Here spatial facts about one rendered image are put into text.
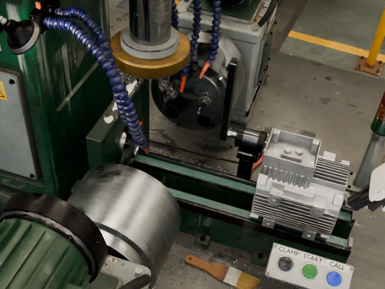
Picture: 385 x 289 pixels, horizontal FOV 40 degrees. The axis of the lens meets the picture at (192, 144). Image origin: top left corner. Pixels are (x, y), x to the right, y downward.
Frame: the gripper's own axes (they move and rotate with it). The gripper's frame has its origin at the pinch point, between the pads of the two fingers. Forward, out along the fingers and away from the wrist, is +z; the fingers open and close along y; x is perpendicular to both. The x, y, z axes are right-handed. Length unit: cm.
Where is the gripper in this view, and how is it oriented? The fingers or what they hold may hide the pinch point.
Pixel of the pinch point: (357, 200)
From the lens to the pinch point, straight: 125.6
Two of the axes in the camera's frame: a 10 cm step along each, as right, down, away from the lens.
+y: 3.2, -6.3, 7.1
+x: -7.9, -5.9, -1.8
